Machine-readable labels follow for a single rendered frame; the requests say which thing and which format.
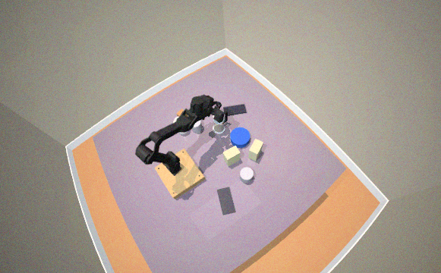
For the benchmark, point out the blue short cylinder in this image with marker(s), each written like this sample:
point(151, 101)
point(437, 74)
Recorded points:
point(240, 137)

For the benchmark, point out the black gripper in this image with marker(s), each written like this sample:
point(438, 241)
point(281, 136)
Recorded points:
point(218, 114)

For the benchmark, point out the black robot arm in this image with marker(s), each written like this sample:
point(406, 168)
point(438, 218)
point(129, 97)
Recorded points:
point(182, 124)

